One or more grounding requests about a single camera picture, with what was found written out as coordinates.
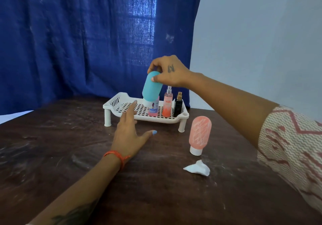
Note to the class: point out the orange spray bottle silver cap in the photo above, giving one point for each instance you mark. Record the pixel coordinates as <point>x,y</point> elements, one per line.
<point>167,104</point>

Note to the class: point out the pink spray bottle white cap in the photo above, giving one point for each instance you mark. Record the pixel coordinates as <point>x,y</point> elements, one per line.
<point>154,109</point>

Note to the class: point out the dark blue curtain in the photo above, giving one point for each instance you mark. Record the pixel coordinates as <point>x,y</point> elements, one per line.
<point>88,38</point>

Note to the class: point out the teal squeeze bottle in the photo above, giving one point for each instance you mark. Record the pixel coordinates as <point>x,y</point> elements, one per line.
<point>152,88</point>

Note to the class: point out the person's left hand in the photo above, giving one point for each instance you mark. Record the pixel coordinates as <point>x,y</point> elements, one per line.
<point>127,136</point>

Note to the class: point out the patterned right sleeve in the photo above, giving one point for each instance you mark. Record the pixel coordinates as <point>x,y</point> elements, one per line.
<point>294,151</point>

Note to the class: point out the black perfume bottle gold cap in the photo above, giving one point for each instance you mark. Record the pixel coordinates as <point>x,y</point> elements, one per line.
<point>178,105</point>

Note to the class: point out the white perforated plastic rack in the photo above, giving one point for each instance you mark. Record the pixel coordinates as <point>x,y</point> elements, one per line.
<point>120,106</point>

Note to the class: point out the person's left forearm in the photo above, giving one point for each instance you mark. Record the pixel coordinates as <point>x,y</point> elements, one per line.
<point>75,192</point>

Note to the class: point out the pink squeeze bottle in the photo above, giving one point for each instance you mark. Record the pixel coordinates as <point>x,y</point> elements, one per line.
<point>200,134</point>

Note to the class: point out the dark wooden table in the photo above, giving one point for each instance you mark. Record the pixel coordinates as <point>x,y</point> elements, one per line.
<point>163,194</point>

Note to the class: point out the person's right hand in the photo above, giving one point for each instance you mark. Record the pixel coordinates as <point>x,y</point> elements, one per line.
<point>171,71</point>

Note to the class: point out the white wet wipe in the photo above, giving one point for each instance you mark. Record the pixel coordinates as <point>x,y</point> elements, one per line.
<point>198,169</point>

